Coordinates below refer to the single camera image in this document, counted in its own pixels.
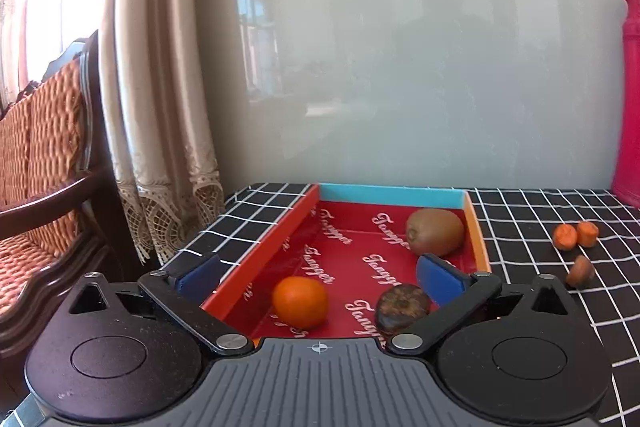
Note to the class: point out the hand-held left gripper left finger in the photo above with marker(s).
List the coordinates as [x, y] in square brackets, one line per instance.
[200, 276]

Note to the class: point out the tangerine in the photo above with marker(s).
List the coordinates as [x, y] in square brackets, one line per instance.
[300, 302]

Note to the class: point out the orange woven back cushion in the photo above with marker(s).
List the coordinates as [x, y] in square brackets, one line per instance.
[50, 132]

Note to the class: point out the cylindrical orange fruit piece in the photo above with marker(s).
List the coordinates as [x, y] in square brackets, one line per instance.
[588, 233]

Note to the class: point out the red thermos jug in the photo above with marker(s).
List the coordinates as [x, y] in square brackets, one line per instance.
[629, 107]

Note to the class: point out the beige lace-hemmed curtain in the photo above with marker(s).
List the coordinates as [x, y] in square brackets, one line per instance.
[165, 82]

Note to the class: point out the black white checkered tablecloth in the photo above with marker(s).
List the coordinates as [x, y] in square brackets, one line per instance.
[540, 227]

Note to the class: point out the small brown fruit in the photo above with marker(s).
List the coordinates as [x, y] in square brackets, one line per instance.
[580, 272]

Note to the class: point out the red cardboard box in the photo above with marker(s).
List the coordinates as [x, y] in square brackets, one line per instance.
[350, 252]

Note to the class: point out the orange woven seat cushion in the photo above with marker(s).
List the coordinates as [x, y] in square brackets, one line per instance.
[30, 262]

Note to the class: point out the round orange fruit piece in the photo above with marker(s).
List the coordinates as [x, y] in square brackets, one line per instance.
[566, 237]

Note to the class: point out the kiwi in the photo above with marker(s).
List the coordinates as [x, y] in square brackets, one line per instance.
[434, 231]

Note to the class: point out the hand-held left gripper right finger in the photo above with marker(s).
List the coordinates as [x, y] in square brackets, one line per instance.
[440, 281]

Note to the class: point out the dark brown round fruit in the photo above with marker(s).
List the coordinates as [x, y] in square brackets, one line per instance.
[402, 307]

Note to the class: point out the dark wooden sofa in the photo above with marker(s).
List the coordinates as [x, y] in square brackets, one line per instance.
[95, 187]

